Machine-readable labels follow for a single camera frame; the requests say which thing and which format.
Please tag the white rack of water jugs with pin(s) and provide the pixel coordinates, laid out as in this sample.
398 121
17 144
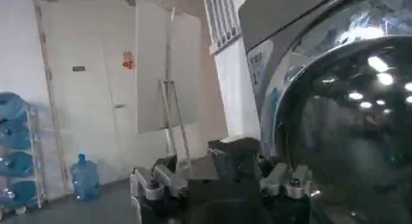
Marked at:
17 154

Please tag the blue water jug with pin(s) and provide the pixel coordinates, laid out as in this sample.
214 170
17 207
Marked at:
85 178

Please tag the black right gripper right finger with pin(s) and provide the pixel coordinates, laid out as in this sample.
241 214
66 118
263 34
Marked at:
288 180

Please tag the black laundry basket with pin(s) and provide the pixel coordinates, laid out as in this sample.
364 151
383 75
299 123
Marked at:
236 157

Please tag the white louvred vent panel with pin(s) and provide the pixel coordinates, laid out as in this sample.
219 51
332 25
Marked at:
222 14

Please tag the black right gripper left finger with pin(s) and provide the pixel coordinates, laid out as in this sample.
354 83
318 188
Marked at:
161 177

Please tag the white sliding door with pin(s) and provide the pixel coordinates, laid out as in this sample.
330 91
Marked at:
87 99

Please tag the orange paper sign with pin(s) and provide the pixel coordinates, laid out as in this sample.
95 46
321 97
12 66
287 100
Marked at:
128 60

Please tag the white easel stand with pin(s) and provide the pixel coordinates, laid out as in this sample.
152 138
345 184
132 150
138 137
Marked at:
175 122

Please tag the grey dryer with glass door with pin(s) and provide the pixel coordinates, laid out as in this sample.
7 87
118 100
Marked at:
325 83

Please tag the white leaning board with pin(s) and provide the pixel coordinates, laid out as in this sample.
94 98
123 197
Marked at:
164 67

